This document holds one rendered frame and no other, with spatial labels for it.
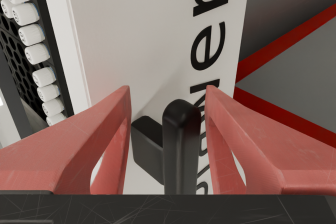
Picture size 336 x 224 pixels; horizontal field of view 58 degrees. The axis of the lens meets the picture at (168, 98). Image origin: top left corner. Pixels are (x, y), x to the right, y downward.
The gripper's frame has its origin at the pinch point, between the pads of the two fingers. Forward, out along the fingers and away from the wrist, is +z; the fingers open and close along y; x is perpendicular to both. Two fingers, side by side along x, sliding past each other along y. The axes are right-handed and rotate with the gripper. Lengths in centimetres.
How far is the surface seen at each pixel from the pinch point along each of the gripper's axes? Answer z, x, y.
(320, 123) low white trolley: 15.5, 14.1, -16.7
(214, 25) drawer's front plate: 5.7, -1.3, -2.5
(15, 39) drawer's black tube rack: 13.9, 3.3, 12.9
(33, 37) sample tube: 8.7, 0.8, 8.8
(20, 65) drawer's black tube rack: 14.7, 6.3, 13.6
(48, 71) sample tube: 9.2, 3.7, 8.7
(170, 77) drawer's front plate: 3.3, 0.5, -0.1
